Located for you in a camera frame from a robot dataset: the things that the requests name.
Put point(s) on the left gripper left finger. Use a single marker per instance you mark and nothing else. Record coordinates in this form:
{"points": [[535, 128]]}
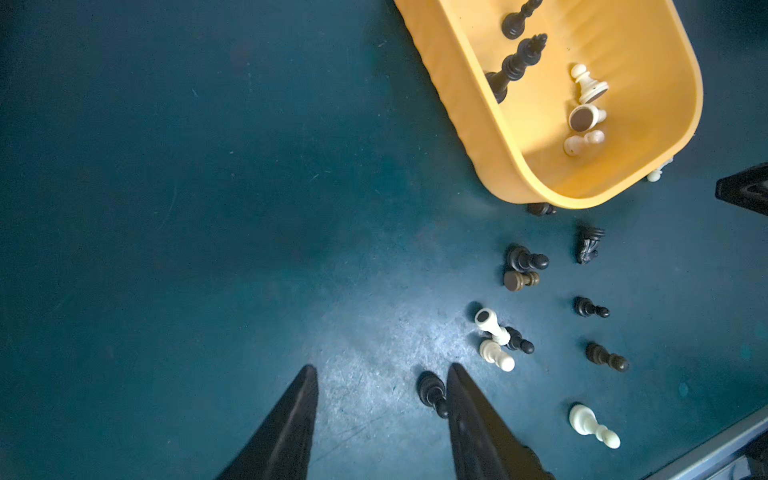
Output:
{"points": [[281, 446]]}

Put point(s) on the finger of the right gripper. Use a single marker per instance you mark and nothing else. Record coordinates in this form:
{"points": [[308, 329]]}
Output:
{"points": [[746, 189]]}

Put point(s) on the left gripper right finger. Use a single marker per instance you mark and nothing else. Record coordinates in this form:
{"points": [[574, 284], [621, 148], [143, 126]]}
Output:
{"points": [[483, 446]]}

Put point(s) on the black piece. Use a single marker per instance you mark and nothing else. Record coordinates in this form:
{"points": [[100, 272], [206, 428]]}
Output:
{"points": [[541, 209], [514, 66], [432, 393]]}

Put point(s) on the white pawn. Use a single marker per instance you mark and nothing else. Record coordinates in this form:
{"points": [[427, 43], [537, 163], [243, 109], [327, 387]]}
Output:
{"points": [[586, 117], [583, 420], [656, 174], [576, 144], [590, 89]]}

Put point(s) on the black pawn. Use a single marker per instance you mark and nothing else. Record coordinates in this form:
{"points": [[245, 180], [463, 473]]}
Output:
{"points": [[521, 259], [518, 342], [513, 24], [585, 308]]}

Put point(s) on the yellow plastic storage box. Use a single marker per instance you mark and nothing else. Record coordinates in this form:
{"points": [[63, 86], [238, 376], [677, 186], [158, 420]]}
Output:
{"points": [[640, 48]]}

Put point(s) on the black pawn by rook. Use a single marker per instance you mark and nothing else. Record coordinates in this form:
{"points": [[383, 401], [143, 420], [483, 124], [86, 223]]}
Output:
{"points": [[518, 342]]}

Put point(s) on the white rook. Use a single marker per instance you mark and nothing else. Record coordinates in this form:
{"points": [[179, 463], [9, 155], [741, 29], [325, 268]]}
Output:
{"points": [[486, 320]]}

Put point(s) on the brown pawn centre low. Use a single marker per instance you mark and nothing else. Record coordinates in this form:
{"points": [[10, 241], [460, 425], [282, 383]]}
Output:
{"points": [[599, 355]]}

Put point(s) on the brown pawn lying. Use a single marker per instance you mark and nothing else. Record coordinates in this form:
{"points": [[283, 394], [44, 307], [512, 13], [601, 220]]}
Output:
{"points": [[515, 281]]}

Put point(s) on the black knight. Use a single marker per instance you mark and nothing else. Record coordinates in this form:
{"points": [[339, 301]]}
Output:
{"points": [[589, 240]]}

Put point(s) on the black pawn lying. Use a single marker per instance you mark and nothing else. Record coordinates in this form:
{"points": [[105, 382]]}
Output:
{"points": [[521, 259]]}

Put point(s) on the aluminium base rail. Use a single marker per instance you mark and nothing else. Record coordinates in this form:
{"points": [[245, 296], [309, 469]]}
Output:
{"points": [[738, 452]]}

